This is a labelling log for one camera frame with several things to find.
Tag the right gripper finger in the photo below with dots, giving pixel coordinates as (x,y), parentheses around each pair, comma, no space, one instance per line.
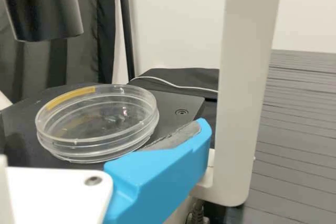
(157,176)

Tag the petri dish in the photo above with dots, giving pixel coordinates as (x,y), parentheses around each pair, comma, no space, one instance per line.
(92,129)

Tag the cream microscope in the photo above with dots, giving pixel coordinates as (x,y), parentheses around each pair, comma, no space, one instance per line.
(244,77)

